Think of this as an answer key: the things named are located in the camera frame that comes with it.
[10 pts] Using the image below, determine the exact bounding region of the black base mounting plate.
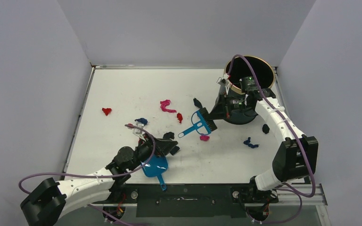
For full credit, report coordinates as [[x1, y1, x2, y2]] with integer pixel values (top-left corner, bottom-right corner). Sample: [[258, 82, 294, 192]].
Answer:
[[98, 184, 279, 218]]

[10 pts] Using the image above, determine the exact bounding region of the red paper scrap far left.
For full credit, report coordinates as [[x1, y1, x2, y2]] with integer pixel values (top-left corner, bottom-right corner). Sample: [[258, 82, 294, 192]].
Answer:
[[101, 108, 112, 116]]

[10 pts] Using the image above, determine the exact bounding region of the pink curled paper scrap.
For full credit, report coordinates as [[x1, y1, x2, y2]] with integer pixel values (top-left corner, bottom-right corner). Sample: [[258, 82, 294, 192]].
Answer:
[[160, 99, 177, 113]]

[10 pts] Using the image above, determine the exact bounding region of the black paper scrap near bin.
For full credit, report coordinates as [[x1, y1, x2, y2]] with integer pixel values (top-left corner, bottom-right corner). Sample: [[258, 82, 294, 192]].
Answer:
[[193, 98, 203, 109]]

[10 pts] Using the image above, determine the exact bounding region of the small red paper scrap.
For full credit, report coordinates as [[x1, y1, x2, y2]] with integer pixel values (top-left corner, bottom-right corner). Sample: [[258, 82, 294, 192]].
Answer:
[[176, 113, 183, 124]]

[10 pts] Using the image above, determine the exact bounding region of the aluminium rail frame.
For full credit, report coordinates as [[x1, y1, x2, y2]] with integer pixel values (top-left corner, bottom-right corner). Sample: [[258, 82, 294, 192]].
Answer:
[[276, 184, 328, 206]]

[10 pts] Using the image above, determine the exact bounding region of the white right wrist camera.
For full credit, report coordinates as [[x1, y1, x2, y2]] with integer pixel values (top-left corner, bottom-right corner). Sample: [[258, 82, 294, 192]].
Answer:
[[216, 74, 230, 87]]

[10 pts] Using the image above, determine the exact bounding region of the small black paper ball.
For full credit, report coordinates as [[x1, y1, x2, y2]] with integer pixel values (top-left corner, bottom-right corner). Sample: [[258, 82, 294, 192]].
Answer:
[[262, 124, 270, 134]]

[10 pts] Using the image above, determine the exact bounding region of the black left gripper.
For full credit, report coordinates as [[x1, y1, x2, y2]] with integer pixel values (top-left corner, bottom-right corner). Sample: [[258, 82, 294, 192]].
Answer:
[[129, 133, 177, 171]]

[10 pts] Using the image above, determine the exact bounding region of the blue hand brush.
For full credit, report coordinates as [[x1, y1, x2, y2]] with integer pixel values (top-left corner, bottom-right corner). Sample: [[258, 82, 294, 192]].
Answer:
[[177, 107, 218, 138]]

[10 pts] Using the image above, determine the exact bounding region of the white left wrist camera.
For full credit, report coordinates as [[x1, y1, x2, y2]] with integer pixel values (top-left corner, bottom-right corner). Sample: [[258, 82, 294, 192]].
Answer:
[[132, 122, 145, 138]]

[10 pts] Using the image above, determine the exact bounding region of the dark blue paper scrap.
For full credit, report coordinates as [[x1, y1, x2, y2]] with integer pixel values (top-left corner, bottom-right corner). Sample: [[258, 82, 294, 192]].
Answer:
[[134, 118, 148, 125], [243, 137, 259, 149]]

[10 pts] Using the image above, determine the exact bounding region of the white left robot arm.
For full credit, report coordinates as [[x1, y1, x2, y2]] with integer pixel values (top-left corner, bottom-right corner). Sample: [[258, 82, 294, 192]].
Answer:
[[20, 138, 179, 226]]

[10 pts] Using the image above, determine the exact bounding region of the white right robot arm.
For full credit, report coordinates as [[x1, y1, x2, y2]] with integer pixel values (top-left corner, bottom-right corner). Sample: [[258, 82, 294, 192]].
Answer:
[[209, 75, 319, 202]]

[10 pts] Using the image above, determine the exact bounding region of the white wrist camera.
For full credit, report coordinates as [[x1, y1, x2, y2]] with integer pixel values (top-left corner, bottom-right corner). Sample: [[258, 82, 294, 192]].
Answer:
[[132, 122, 145, 138], [216, 74, 230, 87]]

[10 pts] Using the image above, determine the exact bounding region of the blue plastic dustpan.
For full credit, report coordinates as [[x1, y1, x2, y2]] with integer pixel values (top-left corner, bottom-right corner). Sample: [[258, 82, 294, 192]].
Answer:
[[142, 155, 168, 191]]

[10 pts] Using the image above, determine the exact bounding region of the large black paper scrap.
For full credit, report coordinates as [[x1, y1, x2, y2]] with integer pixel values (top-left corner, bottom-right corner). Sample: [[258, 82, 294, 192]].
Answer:
[[163, 132, 175, 140]]

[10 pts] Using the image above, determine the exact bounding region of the dark green waste bin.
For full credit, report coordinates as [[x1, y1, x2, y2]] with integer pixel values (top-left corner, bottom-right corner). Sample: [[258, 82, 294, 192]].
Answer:
[[219, 55, 275, 125]]

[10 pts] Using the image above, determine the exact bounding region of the small pink paper scrap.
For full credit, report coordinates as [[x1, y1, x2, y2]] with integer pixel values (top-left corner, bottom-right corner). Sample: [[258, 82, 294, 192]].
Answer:
[[199, 135, 210, 141]]

